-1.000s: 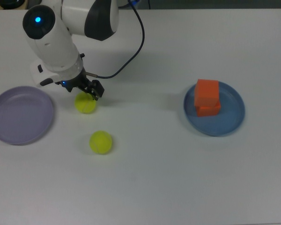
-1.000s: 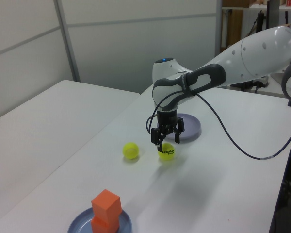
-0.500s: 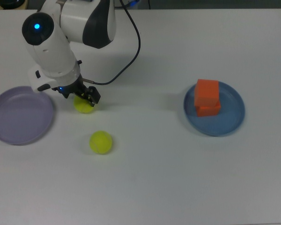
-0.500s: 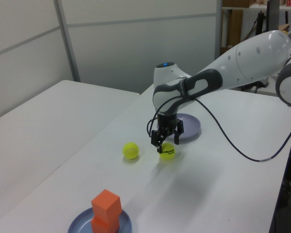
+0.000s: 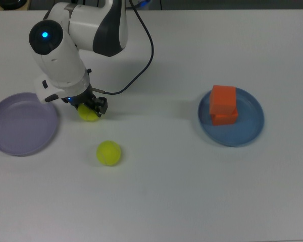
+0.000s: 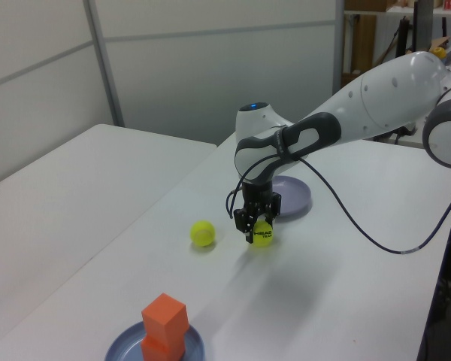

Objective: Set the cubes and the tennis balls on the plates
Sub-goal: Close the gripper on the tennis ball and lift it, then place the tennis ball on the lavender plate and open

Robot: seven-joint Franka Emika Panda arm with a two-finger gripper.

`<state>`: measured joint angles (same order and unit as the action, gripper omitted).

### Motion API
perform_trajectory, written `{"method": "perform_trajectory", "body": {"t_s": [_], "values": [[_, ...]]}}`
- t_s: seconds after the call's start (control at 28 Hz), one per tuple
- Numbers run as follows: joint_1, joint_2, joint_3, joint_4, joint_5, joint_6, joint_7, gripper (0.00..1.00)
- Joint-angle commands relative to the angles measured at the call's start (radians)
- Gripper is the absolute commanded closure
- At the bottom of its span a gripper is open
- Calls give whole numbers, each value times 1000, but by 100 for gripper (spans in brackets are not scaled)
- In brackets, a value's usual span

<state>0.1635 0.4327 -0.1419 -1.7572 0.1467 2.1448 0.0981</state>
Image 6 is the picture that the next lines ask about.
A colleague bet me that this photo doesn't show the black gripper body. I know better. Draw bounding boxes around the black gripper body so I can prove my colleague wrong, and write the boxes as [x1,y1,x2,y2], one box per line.
[242,184,275,218]

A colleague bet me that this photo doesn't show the printed yellow tennis ball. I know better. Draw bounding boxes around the printed yellow tennis ball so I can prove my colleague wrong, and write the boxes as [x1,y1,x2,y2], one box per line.
[250,220,274,248]

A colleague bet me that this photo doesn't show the plain yellow tennis ball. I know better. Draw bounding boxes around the plain yellow tennis ball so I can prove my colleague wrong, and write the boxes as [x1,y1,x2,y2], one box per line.
[189,220,216,247]

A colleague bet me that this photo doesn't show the orange foam cube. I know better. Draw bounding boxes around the orange foam cube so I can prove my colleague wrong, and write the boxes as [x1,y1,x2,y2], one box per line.
[141,293,190,353]

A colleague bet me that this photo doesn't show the purple plate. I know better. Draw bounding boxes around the purple plate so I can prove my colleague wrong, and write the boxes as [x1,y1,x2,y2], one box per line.
[271,174,312,220]

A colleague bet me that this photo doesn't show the blue plate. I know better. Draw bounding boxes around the blue plate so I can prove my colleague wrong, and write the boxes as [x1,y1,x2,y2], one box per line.
[104,321,206,361]

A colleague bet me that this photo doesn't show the tall brown cardboard box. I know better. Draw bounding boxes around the tall brown cardboard box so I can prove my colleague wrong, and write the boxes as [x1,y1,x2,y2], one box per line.
[351,14,377,74]

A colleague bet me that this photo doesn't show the black stand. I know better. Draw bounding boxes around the black stand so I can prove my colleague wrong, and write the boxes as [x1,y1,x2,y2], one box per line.
[397,17,413,54]

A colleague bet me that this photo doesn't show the flat brown cardboard box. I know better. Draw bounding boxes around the flat brown cardboard box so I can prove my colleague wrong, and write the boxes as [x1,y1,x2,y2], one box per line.
[344,0,394,11]

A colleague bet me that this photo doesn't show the white shelf board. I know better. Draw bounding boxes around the white shelf board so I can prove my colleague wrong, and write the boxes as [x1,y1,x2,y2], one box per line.
[344,9,451,18]

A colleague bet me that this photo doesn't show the grey pillar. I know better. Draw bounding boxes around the grey pillar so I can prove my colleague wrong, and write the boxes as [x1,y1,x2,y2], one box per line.
[413,0,433,53]

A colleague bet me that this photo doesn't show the dark arm cable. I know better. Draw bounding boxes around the dark arm cable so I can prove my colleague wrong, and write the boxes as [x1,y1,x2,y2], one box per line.
[225,148,451,256]

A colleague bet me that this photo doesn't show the grey partition post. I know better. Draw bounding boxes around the grey partition post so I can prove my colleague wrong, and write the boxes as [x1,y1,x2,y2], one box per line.
[334,0,347,93]

